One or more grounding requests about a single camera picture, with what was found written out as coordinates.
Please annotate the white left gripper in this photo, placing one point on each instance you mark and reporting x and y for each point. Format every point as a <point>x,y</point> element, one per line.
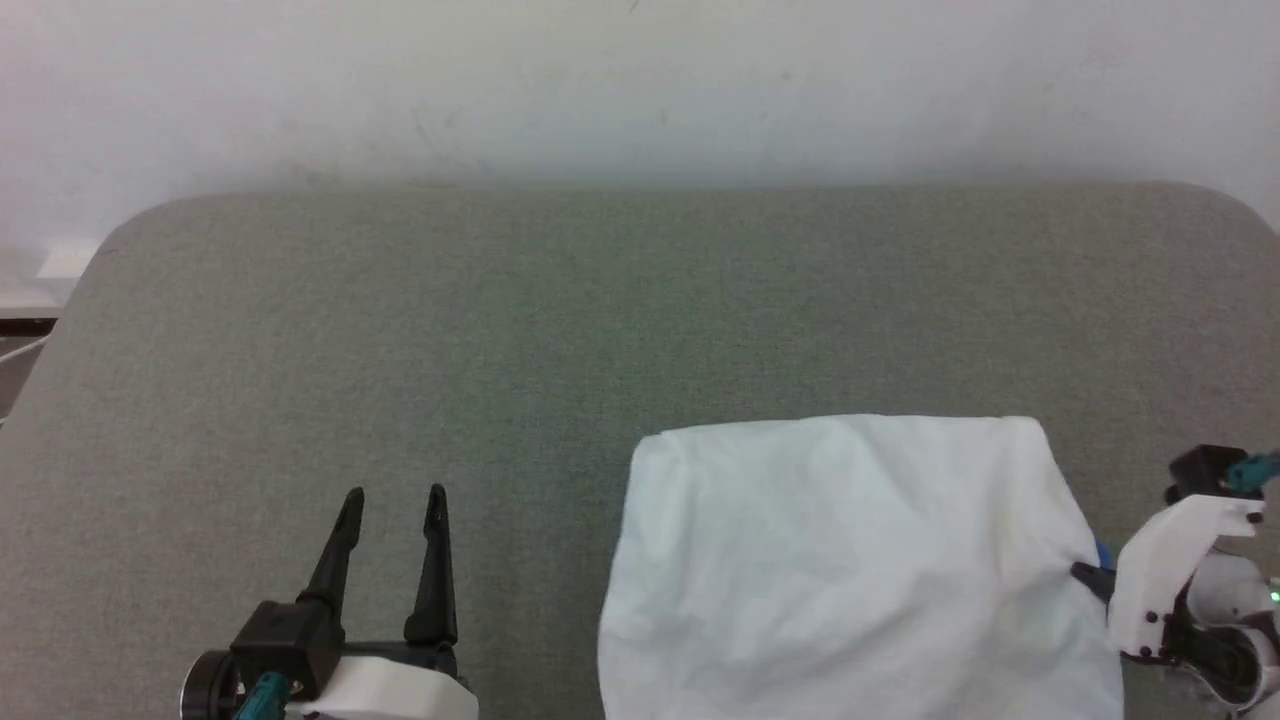
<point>390,690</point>

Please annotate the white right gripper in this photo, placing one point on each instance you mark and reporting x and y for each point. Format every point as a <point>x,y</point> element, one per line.
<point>1160,570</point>

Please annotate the blue and white garment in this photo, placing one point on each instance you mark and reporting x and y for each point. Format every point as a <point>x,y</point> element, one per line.
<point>850,560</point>

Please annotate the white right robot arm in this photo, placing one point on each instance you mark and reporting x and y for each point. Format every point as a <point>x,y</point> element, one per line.
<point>1240,600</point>

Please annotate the dark baseboard strip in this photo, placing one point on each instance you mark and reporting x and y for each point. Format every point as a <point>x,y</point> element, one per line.
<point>25,326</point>

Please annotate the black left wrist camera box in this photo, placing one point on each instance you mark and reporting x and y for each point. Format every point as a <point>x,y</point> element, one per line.
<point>290,640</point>

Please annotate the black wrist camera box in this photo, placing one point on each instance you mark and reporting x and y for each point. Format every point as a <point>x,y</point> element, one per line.
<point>290,640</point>
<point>1205,470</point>

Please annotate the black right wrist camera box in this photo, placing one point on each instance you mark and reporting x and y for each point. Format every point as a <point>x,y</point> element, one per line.
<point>1205,470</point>

